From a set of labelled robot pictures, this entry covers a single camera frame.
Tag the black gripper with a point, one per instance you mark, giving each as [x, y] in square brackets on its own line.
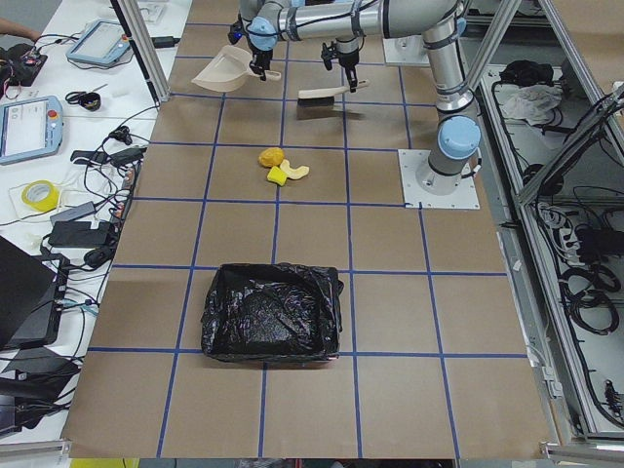
[259, 57]
[349, 60]

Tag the white plastic dustpan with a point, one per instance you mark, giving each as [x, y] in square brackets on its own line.
[229, 70]

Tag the white hand brush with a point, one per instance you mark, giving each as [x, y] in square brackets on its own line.
[326, 96]

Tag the brown potato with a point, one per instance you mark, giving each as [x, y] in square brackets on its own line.
[271, 157]

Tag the yellow sponge piece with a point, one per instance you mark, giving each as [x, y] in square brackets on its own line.
[277, 176]

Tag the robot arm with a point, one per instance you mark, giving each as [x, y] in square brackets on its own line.
[258, 22]
[346, 24]

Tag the upper teach pendant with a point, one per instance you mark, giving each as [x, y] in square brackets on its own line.
[102, 45]

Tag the teach pendant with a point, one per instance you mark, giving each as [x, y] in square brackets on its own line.
[102, 45]
[30, 129]

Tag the white cloth rag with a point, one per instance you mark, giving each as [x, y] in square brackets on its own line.
[534, 104]

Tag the lower teach pendant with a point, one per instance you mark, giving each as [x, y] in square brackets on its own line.
[30, 129]

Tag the yellow tape roll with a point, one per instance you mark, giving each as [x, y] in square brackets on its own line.
[41, 196]

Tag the black power brick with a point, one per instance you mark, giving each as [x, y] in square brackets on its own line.
[79, 234]

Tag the black laptop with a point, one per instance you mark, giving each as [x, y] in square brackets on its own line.
[32, 289]

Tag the aluminium frame rail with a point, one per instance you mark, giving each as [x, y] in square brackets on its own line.
[131, 20]

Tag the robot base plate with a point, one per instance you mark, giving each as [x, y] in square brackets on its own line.
[425, 189]

